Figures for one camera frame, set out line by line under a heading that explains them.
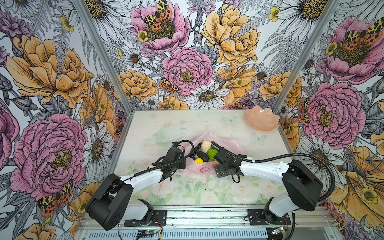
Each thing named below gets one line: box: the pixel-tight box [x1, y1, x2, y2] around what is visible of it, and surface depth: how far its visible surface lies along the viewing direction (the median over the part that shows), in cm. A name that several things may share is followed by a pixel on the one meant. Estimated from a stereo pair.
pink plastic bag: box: [183, 132, 245, 176], surface depth 89 cm
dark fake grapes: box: [189, 142, 202, 161], surface depth 96 cm
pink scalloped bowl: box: [245, 105, 280, 131], surface depth 118 cm
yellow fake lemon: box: [194, 157, 205, 164], surface depth 91 cm
